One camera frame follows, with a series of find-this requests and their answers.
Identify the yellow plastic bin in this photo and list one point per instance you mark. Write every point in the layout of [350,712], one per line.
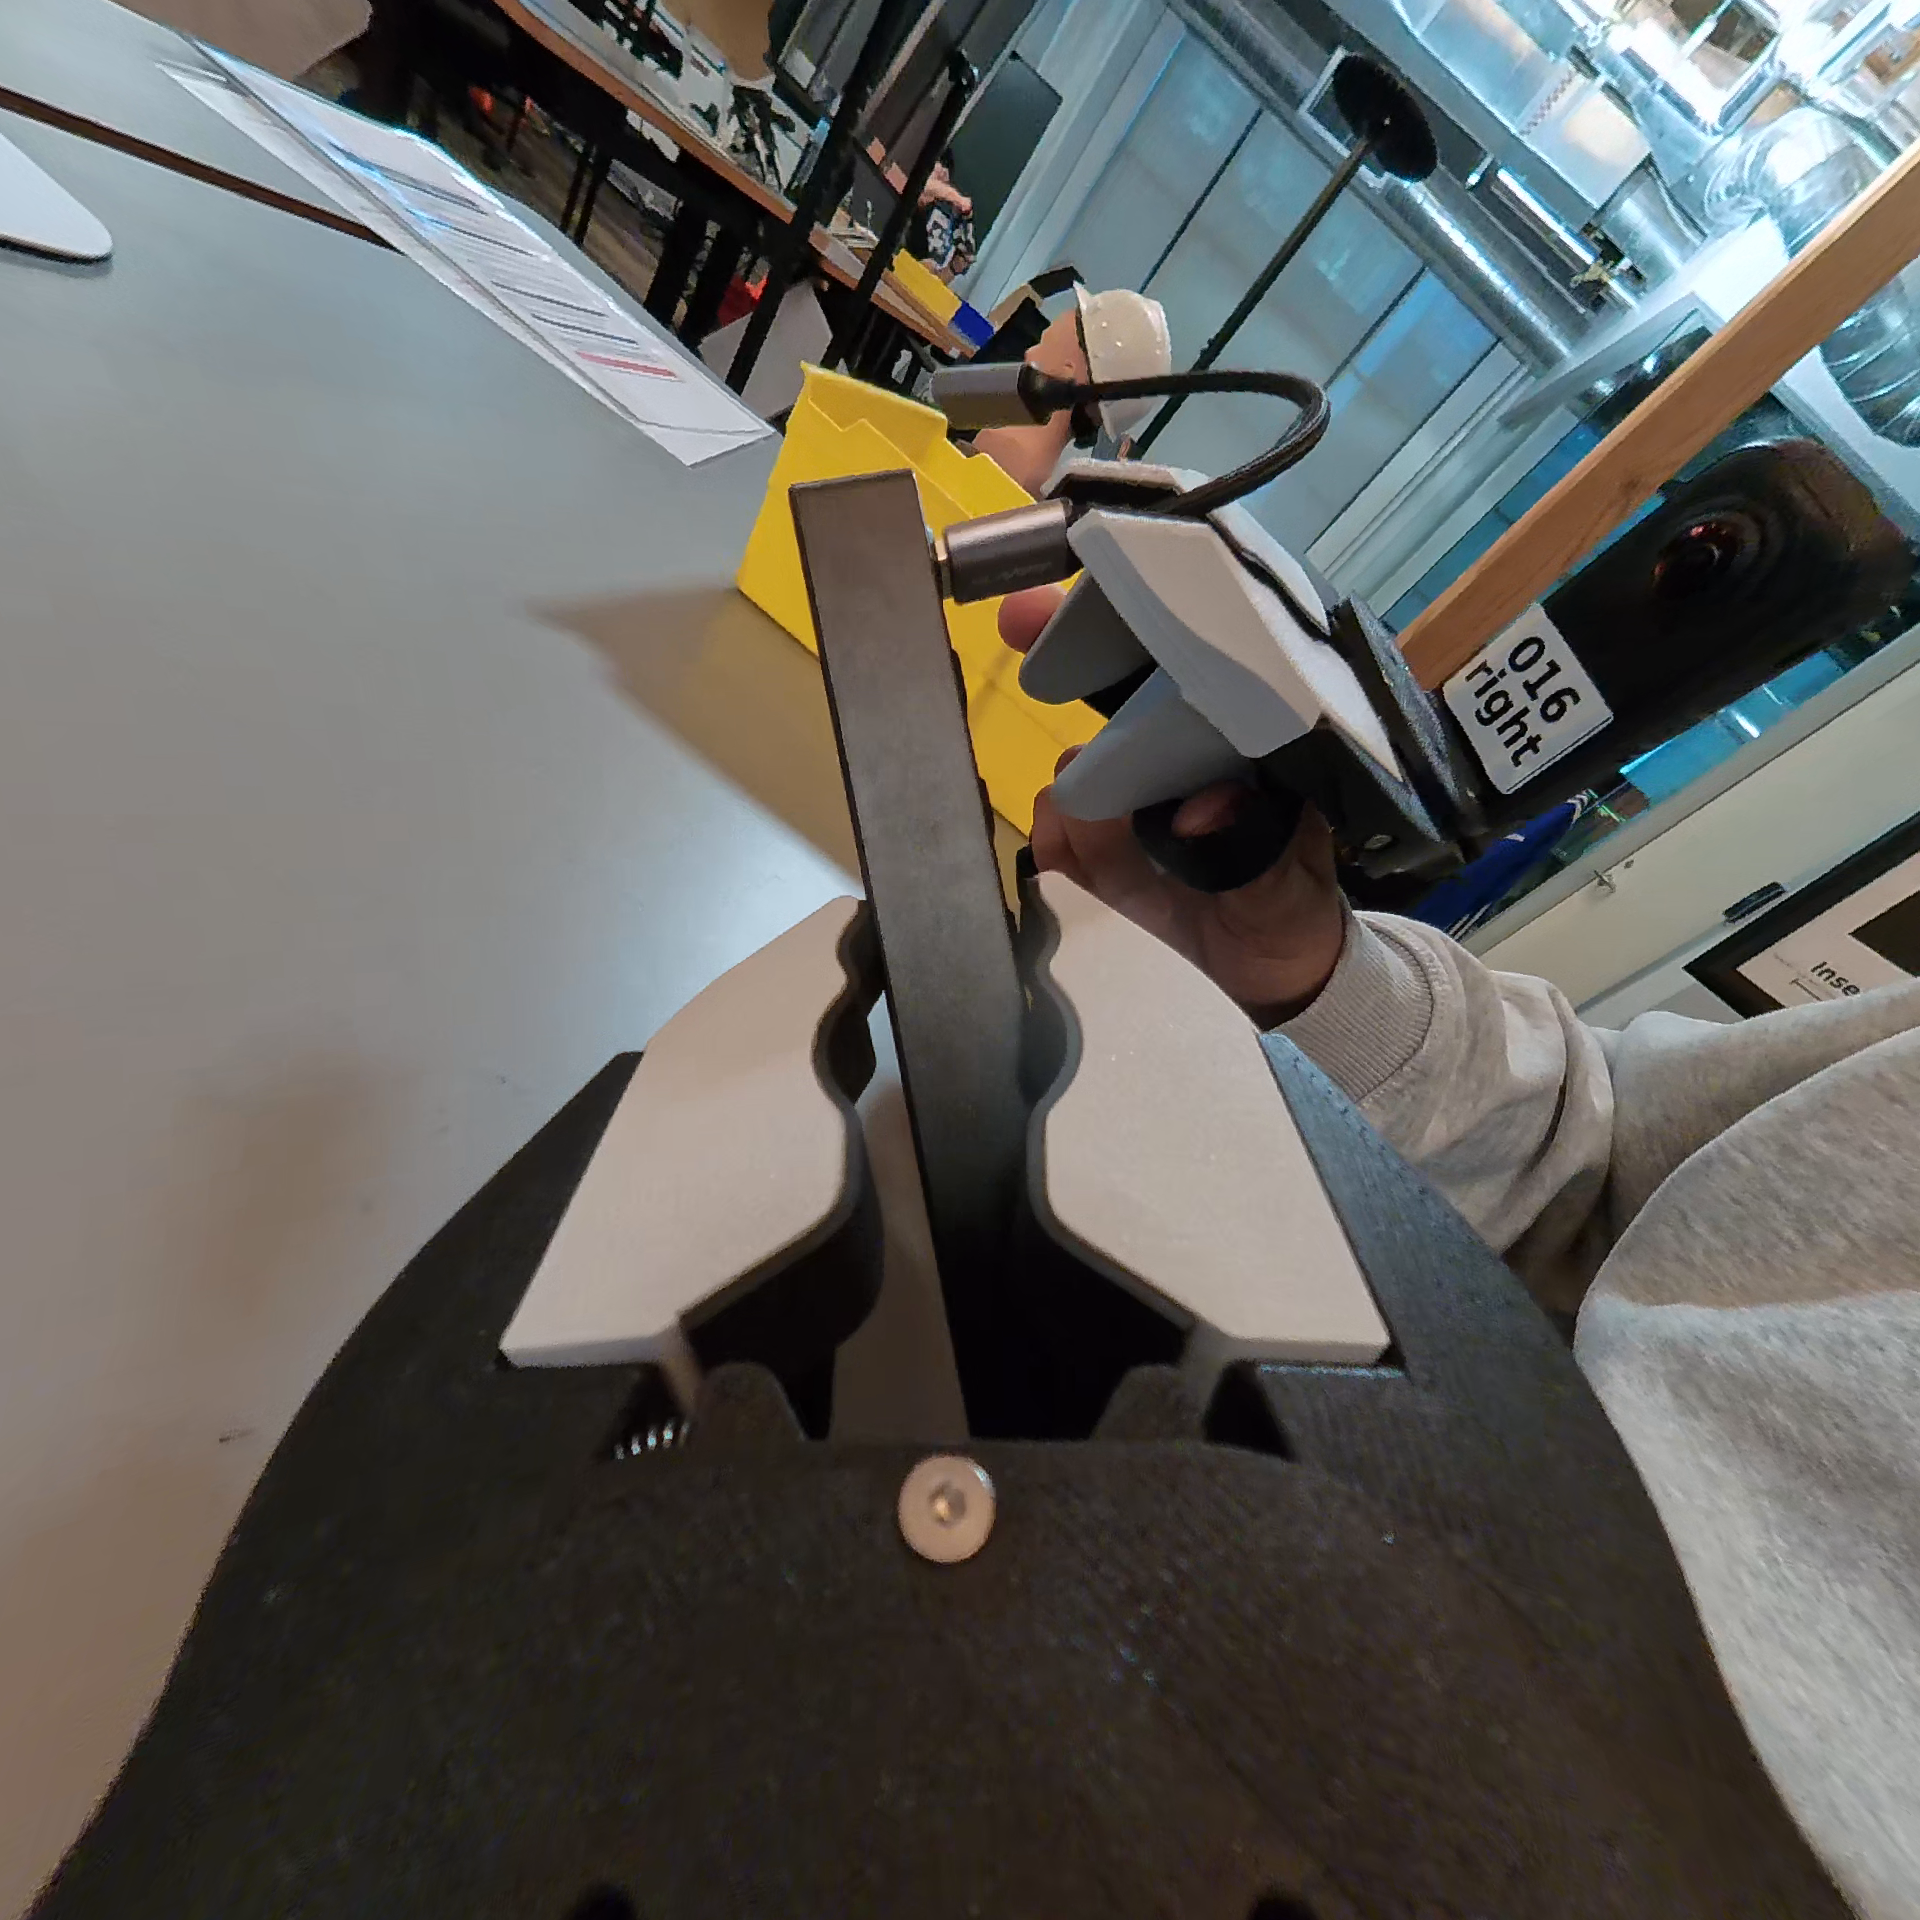
[902,436]

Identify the mannequin head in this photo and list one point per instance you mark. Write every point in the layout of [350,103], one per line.
[1059,376]

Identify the black floor lamp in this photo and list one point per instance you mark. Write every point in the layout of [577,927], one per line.
[1385,112]

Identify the white hard hat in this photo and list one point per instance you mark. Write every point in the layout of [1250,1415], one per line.
[1125,340]

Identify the black framed sign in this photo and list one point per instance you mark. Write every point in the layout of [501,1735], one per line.
[1823,974]

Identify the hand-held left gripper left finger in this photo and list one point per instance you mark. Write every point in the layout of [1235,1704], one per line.
[705,1170]

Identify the black usb hub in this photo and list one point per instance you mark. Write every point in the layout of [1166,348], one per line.
[902,750]

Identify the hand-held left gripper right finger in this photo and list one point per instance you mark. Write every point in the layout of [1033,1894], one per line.
[1202,1170]

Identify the printed paper sheet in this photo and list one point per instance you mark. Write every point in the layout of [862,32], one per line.
[525,285]

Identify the blue jacket white stripes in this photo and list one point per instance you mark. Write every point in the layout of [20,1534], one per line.
[1500,886]

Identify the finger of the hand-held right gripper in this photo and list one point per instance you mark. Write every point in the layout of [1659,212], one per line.
[1230,646]
[1125,482]

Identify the person's right hand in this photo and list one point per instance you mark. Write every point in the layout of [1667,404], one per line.
[1230,945]

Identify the wooden beam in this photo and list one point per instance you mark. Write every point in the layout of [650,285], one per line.
[1725,346]

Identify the white document stand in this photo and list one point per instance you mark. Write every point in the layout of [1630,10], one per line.
[38,212]

